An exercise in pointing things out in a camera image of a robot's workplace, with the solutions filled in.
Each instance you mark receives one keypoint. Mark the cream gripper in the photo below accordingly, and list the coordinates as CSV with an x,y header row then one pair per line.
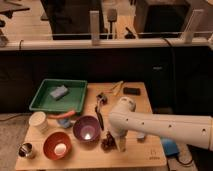
x,y
121,143

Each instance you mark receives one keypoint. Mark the dark purple grape bunch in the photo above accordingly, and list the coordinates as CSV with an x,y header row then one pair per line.
x,y
108,143

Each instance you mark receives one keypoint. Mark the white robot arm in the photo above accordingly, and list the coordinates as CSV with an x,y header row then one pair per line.
x,y
192,130

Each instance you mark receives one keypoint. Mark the blue crumpled cloth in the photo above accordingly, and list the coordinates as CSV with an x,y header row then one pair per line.
x,y
141,136

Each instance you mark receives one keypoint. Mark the purple bowl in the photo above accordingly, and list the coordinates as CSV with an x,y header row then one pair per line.
x,y
86,129

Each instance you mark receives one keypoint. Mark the blue box on floor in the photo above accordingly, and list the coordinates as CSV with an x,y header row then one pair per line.
x,y
170,147

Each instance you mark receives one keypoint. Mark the black rectangular block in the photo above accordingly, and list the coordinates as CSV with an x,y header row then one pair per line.
x,y
131,91

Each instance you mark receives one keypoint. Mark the yellow green utensil pieces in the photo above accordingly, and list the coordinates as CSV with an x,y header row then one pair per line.
x,y
116,88

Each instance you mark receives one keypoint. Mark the orange carrot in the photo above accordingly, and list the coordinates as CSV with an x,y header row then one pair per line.
x,y
62,116

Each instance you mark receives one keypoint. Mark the small blue toy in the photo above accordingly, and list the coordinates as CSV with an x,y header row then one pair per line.
x,y
64,123

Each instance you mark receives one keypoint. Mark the orange red bowl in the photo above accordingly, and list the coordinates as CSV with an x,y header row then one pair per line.
x,y
57,145

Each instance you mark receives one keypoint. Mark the grey blue sponge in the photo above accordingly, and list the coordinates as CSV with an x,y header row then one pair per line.
x,y
59,92

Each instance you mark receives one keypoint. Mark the green plastic tray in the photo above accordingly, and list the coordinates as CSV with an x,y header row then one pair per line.
x,y
73,100

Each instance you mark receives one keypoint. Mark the white paper cup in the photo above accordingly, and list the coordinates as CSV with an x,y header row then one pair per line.
x,y
39,121

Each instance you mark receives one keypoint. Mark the small metal cup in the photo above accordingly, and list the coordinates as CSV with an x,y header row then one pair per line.
x,y
26,150

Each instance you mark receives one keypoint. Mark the black handled peeler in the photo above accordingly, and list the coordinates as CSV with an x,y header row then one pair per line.
x,y
101,100

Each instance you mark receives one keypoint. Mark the white horizontal rail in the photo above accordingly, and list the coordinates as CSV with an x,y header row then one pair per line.
x,y
103,44

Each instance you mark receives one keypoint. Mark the right grey post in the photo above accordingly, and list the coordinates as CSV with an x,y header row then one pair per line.
x,y
193,22

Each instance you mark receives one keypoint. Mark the grey post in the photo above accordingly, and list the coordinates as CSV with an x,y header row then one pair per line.
x,y
94,27
193,22

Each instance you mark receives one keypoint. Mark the left grey post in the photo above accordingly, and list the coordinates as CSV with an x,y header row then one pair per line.
x,y
94,27

